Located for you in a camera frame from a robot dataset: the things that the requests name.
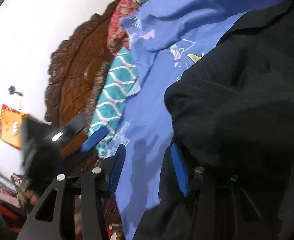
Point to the black pinstriped garment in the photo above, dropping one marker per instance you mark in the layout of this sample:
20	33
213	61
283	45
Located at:
237	105

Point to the blue printed bedsheet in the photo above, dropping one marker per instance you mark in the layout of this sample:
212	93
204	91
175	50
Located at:
149	105

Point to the teal wave-patterned cloth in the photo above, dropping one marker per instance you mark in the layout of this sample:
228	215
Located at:
117	85

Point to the carved wooden headboard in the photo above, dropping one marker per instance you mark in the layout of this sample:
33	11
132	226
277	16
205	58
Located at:
74	80

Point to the dark wall hook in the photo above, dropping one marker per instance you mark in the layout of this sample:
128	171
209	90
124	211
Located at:
13	90

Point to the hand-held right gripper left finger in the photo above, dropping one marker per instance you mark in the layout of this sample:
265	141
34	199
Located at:
117	170

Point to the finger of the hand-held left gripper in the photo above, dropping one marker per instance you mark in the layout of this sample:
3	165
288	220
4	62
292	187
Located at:
94	139
75	125

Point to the red floral quilt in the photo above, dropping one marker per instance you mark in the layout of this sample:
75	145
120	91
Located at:
122	17

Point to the orange paper wall hanging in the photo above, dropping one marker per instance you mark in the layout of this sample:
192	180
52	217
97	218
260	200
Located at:
10	127

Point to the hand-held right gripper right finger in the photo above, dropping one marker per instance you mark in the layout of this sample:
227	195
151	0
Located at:
180	170

